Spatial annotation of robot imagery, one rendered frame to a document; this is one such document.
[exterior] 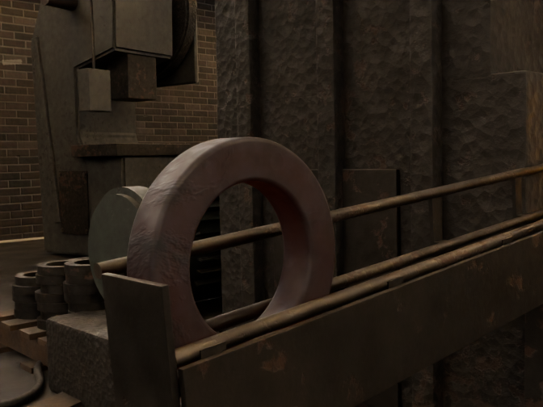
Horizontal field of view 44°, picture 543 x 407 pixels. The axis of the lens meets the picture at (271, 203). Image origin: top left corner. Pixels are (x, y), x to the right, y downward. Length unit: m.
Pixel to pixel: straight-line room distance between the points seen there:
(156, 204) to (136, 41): 4.88
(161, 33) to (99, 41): 0.51
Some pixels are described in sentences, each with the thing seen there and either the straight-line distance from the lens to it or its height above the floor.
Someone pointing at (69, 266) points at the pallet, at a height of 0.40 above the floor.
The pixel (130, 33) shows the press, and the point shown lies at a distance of 5.30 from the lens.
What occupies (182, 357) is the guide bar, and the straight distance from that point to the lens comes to 0.45.
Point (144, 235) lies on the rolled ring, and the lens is 0.46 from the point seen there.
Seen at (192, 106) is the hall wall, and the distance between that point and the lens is 8.16.
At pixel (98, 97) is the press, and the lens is 5.08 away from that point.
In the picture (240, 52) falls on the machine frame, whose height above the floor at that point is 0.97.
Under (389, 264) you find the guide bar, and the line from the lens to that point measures 0.71.
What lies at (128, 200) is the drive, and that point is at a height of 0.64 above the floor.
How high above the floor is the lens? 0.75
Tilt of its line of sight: 4 degrees down
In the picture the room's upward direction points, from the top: 1 degrees counter-clockwise
